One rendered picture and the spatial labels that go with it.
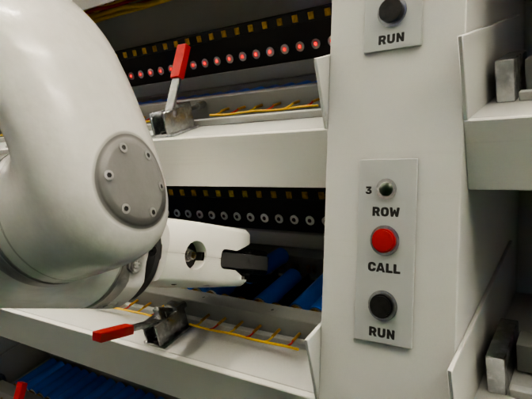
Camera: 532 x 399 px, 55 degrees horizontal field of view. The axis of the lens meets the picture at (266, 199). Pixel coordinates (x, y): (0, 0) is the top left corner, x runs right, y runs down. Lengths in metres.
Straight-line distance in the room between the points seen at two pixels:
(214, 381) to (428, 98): 0.28
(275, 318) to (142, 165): 0.24
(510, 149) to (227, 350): 0.28
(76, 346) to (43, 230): 0.37
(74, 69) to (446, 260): 0.24
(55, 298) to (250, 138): 0.19
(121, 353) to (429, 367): 0.30
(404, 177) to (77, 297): 0.22
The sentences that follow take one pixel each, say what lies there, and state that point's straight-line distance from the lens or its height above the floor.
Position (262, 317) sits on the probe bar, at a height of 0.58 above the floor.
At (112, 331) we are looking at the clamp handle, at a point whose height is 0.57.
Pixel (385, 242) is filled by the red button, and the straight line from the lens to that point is 0.34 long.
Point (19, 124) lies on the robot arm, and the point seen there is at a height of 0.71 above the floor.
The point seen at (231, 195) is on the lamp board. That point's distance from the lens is 0.61.
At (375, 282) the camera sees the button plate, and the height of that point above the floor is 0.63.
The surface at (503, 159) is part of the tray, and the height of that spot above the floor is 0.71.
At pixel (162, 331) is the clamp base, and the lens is 0.50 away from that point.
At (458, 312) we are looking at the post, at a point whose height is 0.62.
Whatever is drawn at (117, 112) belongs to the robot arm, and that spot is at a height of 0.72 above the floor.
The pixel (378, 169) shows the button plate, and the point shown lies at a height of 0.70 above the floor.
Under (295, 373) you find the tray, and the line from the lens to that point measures 0.43.
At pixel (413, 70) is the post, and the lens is 0.36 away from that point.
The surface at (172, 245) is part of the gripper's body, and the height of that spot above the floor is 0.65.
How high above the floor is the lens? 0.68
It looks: level
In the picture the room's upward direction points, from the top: 2 degrees clockwise
